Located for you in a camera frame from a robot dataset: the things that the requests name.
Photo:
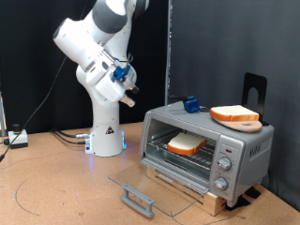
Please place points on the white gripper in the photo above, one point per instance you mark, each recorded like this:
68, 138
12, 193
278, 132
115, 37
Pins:
108, 86

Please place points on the white box with black button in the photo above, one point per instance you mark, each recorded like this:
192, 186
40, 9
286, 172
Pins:
18, 139

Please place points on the silver oven knob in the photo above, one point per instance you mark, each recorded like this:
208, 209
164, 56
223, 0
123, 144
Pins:
225, 163
220, 183

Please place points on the silver toaster oven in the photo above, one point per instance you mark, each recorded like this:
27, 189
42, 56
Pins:
250, 150

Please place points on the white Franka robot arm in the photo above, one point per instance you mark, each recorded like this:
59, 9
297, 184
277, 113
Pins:
106, 131

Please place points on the round wooden cutting board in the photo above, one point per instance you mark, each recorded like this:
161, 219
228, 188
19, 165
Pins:
247, 126

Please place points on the grey curtain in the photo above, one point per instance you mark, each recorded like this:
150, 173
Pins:
218, 47

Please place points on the black curtain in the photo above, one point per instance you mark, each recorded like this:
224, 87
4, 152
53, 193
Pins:
25, 62

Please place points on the wooden slatted block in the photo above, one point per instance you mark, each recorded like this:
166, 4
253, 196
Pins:
215, 203

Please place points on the black metal bookend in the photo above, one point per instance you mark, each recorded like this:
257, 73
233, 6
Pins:
250, 81

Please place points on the metal spatula with blue grip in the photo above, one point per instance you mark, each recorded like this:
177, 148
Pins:
191, 105

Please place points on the black foam pad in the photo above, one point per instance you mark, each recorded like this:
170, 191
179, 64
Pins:
237, 203
253, 192

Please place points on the white bread slice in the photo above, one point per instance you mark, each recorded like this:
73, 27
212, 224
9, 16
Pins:
186, 142
234, 113

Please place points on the short metal post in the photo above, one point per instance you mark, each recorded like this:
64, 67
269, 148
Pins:
2, 112

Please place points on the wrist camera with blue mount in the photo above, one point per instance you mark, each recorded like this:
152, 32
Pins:
121, 72

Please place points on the tall metal pole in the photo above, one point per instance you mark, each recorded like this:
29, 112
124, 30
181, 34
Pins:
168, 47

